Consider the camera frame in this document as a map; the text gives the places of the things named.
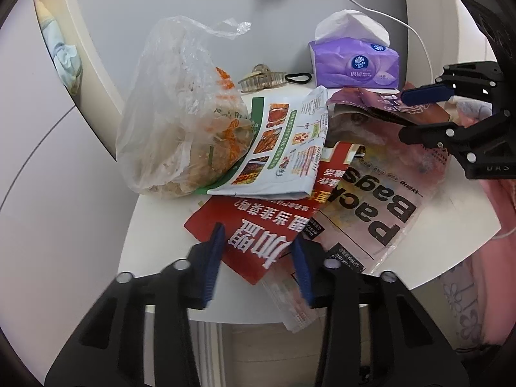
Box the white charging cable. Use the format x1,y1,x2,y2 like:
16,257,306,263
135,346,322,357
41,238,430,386
320,0,434,87

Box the purple pink foil pouch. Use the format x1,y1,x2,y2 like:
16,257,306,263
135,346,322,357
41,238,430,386
326,87,454,130

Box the purple tissue pack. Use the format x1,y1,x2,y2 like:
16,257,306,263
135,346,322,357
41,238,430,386
308,9,401,89

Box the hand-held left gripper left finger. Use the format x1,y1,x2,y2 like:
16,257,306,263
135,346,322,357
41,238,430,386
44,223,226,387

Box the clear plastic bag of leftovers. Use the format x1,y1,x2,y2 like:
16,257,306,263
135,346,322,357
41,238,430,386
115,15,259,199

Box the green white food flyer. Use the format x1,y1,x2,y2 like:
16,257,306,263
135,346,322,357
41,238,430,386
195,86,329,202

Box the clear hair claw clip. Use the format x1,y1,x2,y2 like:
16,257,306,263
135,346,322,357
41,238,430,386
237,64,286,92

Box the clear packaging bag black print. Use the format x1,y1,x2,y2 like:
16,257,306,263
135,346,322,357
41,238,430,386
261,119,450,333

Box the light blue cloth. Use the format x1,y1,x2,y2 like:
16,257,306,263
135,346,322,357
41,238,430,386
34,0,83,95

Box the grey wardrobe door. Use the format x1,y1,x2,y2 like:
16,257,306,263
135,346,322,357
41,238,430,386
0,0,140,375

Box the white nightstand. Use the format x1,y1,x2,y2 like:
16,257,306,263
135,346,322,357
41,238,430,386
114,68,502,325

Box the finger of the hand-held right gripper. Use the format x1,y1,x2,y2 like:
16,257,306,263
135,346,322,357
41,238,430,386
398,111,516,180
400,61,504,107

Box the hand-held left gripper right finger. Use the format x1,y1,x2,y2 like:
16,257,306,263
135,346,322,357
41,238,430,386
291,237,470,387

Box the cream door frame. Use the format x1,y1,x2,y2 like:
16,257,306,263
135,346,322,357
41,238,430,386
31,0,125,158

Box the red printed paper bag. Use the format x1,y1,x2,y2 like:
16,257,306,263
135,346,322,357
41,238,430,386
184,142,365,285

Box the pink bedding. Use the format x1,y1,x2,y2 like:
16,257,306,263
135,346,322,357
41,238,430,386
441,97,516,351

